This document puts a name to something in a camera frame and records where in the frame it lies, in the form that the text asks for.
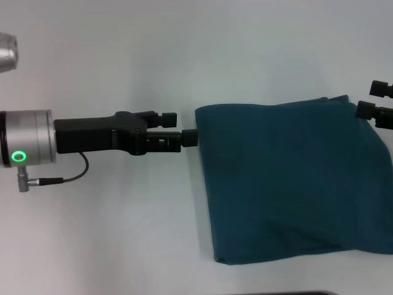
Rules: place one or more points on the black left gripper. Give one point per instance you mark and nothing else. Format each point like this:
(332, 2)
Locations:
(92, 136)

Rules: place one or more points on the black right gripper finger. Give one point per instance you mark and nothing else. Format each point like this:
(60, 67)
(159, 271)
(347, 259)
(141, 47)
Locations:
(382, 89)
(373, 112)

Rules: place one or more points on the teal t-shirt with white print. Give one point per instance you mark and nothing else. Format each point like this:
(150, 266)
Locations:
(291, 184)

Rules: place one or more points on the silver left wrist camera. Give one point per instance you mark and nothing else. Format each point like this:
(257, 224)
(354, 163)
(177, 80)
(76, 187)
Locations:
(7, 52)

